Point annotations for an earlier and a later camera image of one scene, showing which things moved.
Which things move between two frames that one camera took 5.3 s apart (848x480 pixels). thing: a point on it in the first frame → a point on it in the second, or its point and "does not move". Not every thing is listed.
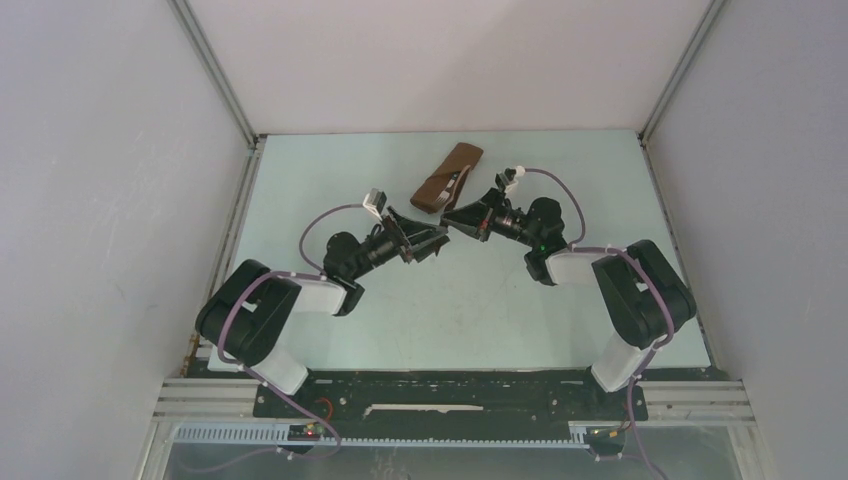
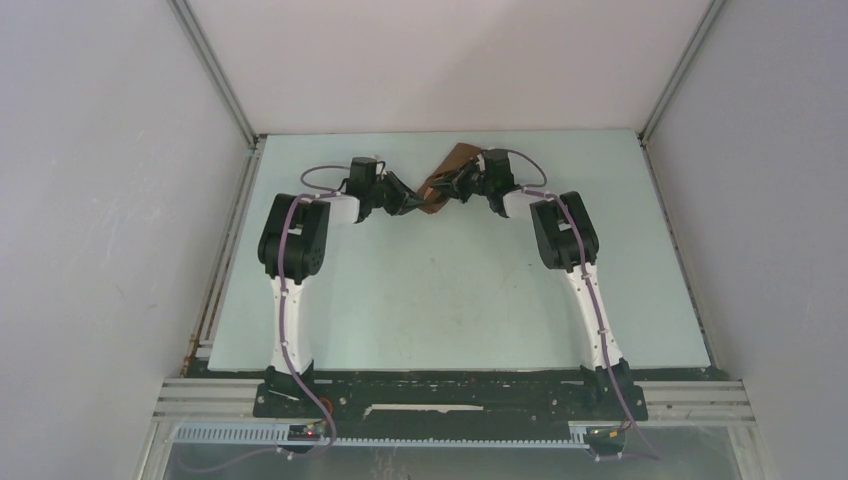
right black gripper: x=480 y=217 → x=454 y=182
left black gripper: x=401 y=230 → x=400 y=190
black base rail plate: x=450 y=396 does not move
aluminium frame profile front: x=197 y=400 does not move
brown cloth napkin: x=441 y=190 does not move
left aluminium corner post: x=211 y=65 does not move
